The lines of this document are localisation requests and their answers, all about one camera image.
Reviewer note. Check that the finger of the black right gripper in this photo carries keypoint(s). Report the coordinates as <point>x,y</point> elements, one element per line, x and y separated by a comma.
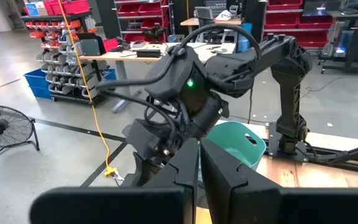
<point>160,166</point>
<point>142,169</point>

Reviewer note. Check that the blue barrel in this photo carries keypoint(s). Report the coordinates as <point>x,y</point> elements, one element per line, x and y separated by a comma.
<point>244,40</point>

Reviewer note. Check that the red bin shelving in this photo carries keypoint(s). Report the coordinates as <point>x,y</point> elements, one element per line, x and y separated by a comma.
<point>138,9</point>
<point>309,21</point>

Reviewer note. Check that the grey office chair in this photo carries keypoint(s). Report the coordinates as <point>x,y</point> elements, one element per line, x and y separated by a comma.
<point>204,15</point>

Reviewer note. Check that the black desk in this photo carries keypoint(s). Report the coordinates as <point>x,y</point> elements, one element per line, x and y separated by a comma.
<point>357,40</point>

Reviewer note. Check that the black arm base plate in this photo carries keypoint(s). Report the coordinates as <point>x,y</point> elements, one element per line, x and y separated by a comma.
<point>273,146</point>

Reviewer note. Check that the teal plastic bin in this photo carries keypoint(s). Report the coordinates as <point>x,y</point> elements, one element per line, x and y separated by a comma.
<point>228,137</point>

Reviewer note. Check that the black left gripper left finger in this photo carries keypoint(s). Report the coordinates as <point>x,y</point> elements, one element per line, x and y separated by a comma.
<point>120,205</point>

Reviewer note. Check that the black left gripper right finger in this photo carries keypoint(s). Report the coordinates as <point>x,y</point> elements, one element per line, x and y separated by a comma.
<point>259,205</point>

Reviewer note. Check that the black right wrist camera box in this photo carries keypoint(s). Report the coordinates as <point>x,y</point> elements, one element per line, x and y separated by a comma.
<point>169,74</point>

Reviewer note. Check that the parts bin rack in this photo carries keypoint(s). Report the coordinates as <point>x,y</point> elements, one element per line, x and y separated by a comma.
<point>67,68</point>

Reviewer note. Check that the black frame rail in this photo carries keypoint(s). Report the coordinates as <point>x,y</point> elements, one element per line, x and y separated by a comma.
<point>328,157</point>

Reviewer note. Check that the blue storage bin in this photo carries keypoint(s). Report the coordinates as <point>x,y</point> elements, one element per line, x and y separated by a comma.
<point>37,82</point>
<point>110,74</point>

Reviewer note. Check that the black floor fan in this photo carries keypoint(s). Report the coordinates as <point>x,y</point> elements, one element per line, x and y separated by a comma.
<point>0,127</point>

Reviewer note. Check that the black square device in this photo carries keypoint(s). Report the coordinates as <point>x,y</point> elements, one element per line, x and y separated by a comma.
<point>90,46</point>

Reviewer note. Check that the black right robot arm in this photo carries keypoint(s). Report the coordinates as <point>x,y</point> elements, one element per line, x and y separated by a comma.
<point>291,93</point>

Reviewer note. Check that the red storage bin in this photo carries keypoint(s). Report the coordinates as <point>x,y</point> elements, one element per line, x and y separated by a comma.
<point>73,6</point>

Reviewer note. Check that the flat black box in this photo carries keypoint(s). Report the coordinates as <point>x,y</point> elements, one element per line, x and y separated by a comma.
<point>148,53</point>

